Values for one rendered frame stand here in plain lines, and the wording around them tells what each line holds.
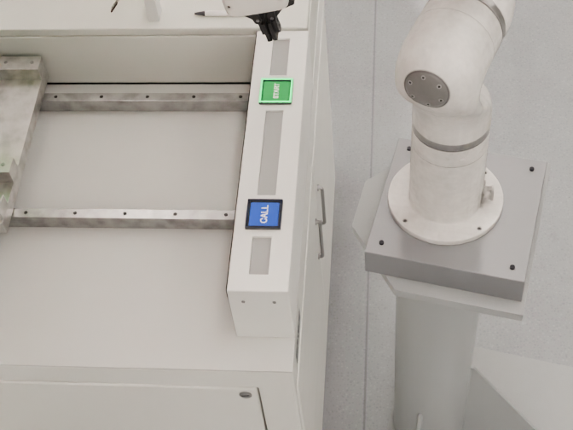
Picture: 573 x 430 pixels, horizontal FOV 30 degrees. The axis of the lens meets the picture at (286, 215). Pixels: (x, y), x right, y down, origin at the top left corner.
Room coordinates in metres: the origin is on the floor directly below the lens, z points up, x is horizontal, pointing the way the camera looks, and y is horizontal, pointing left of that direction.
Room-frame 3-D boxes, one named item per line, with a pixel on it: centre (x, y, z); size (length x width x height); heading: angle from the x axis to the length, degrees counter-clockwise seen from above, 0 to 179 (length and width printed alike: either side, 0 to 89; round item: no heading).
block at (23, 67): (1.46, 0.46, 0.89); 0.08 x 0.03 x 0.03; 80
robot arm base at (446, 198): (1.05, -0.27, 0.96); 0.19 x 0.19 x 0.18
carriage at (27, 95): (1.30, 0.49, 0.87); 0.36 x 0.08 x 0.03; 170
